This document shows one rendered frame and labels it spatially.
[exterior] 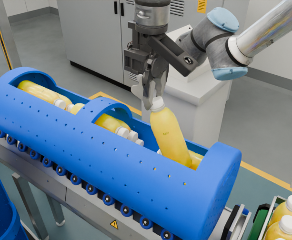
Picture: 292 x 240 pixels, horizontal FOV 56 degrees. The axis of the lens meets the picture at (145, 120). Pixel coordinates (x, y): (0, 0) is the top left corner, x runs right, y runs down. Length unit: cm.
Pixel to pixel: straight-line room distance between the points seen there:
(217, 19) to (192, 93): 28
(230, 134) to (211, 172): 212
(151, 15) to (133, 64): 13
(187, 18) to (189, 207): 196
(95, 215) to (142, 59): 61
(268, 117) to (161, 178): 252
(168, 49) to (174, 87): 54
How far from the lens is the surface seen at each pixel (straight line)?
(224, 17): 108
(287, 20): 91
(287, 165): 265
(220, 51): 102
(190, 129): 120
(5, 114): 109
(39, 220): 189
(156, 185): 71
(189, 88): 113
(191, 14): 243
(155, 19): 60
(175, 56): 60
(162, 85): 71
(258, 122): 305
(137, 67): 66
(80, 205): 107
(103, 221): 103
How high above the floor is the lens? 172
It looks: 37 degrees down
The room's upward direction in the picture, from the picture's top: straight up
